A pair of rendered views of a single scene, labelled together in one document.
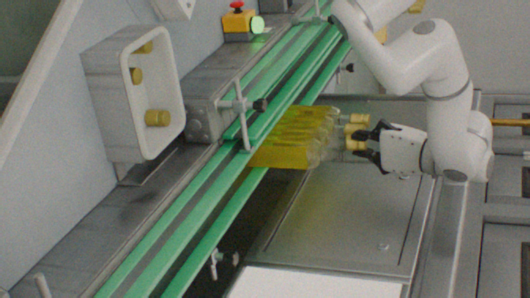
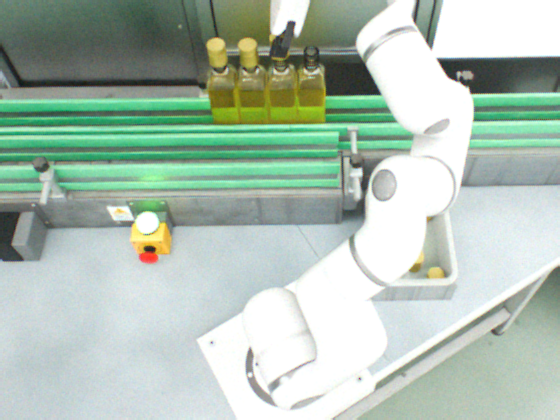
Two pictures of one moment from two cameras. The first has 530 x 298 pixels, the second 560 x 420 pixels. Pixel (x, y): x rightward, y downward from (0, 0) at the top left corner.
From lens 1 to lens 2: 133 cm
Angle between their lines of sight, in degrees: 58
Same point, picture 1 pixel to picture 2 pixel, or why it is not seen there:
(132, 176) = not seen: hidden behind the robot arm
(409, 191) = not seen: outside the picture
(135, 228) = (503, 157)
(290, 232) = not seen: hidden behind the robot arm
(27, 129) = (528, 269)
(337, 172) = (242, 27)
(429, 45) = (457, 108)
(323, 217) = (341, 19)
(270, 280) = (452, 34)
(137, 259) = (535, 140)
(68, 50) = (464, 306)
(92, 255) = (538, 165)
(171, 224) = (483, 138)
